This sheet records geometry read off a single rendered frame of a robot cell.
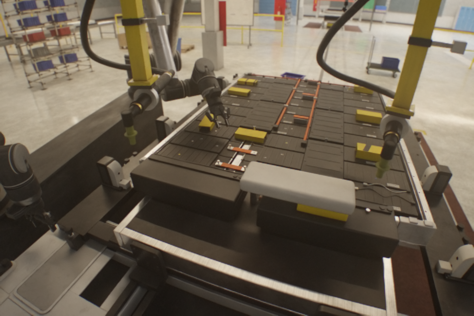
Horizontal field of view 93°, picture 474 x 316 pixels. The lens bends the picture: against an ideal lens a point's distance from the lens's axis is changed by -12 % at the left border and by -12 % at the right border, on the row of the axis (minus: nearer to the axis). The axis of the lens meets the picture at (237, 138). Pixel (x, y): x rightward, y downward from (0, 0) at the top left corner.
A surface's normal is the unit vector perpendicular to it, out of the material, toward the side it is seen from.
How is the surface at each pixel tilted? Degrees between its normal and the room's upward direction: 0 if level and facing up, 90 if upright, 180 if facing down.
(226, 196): 0
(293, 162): 0
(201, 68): 44
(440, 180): 90
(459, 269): 90
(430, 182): 90
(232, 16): 90
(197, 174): 0
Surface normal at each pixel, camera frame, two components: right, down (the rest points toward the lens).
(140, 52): -0.06, 0.51
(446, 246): 0.00, -0.86
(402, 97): -0.57, 0.41
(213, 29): -0.34, 0.47
